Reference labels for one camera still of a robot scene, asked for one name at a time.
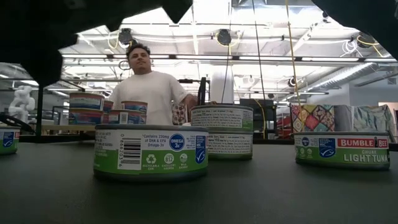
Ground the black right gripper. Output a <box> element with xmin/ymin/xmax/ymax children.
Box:
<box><xmin>310</xmin><ymin>0</ymin><xmax>398</xmax><ymax>60</ymax></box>

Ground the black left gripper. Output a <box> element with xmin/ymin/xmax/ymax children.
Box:
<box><xmin>0</xmin><ymin>0</ymin><xmax>164</xmax><ymax>88</ymax></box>

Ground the green label tuna can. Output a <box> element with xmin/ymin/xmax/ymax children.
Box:
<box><xmin>206</xmin><ymin>129</ymin><xmax>254</xmax><ymax>161</ymax></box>
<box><xmin>294</xmin><ymin>131</ymin><xmax>391</xmax><ymax>171</ymax></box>
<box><xmin>0</xmin><ymin>125</ymin><xmax>22</xmax><ymax>156</ymax></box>
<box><xmin>93</xmin><ymin>124</ymin><xmax>210</xmax><ymax>182</ymax></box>
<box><xmin>190</xmin><ymin>105</ymin><xmax>254</xmax><ymax>131</ymax></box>

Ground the wooden shelf board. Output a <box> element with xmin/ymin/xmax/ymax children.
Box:
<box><xmin>42</xmin><ymin>124</ymin><xmax>96</xmax><ymax>132</ymax></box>

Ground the person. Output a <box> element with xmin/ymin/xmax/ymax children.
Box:
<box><xmin>108</xmin><ymin>42</ymin><xmax>198</xmax><ymax>126</ymax></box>

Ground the leaf print cloth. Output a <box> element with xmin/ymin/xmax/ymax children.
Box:
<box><xmin>353</xmin><ymin>104</ymin><xmax>396</xmax><ymax>134</ymax></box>

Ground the white floral cloth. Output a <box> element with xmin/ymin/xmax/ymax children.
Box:
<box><xmin>172</xmin><ymin>102</ymin><xmax>188</xmax><ymax>126</ymax></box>

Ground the grey cloth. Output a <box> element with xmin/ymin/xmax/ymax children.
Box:
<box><xmin>333</xmin><ymin>105</ymin><xmax>357</xmax><ymax>133</ymax></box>

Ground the colourful patchwork cloth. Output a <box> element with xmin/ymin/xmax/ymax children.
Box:
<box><xmin>290</xmin><ymin>104</ymin><xmax>336</xmax><ymax>133</ymax></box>

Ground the black table mat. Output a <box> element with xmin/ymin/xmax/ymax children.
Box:
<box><xmin>0</xmin><ymin>141</ymin><xmax>398</xmax><ymax>224</ymax></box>

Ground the silver ventilation duct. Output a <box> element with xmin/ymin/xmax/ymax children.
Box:
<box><xmin>306</xmin><ymin>60</ymin><xmax>377</xmax><ymax>93</ymax></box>

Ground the yellow hanging cable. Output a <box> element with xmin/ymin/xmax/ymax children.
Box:
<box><xmin>285</xmin><ymin>0</ymin><xmax>304</xmax><ymax>108</ymax></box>

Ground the black hanging cable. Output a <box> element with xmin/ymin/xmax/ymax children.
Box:
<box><xmin>251</xmin><ymin>0</ymin><xmax>269</xmax><ymax>105</ymax></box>

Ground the black metal shelf frame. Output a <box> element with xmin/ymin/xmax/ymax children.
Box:
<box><xmin>35</xmin><ymin>77</ymin><xmax>208</xmax><ymax>144</ymax></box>

